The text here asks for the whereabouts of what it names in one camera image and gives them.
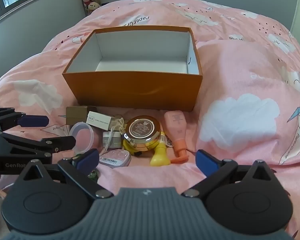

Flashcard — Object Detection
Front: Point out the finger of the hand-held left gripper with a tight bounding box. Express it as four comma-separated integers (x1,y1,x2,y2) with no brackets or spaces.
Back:
1,132,76,159
0,107,50,131

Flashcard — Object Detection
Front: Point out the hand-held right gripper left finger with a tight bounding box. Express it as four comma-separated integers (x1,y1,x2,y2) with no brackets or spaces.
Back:
16,148,113,198

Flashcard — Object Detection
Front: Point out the small grey jar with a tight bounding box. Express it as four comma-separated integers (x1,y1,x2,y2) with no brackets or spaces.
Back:
102,131,123,149

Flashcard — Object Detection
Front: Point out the round gold compact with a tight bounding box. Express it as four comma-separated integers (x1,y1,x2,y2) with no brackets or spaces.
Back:
124,116,163,153

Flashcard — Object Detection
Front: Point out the pink bottle with orange cap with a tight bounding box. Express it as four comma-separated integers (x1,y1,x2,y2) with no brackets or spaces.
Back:
164,110,189,163

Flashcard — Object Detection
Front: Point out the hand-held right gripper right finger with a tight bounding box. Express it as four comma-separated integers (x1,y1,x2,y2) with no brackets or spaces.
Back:
181,149,283,198

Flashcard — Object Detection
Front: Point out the small brown cardboard box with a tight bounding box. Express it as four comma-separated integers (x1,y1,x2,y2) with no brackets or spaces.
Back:
66,106,98,126

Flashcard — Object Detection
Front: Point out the orange cardboard box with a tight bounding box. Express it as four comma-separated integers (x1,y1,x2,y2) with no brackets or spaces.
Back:
62,25,203,112

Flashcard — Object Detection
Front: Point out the clear container with pink sponge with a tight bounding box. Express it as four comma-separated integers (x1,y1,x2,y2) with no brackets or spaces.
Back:
69,122,95,154

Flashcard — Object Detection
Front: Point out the green spray bottle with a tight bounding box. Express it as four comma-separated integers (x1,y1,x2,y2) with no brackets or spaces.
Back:
74,155,100,180

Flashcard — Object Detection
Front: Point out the cream string bundle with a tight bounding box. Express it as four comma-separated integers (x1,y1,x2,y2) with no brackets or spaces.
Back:
106,118,127,153

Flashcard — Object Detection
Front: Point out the small white labelled box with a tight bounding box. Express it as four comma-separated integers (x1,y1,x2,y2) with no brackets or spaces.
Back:
86,111,119,132

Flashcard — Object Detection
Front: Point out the pink printed blanket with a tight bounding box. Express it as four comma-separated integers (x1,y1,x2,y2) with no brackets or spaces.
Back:
0,0,300,240

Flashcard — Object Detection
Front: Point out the pink tin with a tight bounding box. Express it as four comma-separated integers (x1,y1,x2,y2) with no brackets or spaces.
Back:
99,149,132,167

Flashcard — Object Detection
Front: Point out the yellow tube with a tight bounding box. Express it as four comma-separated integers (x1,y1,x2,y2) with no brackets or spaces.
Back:
150,132,175,167

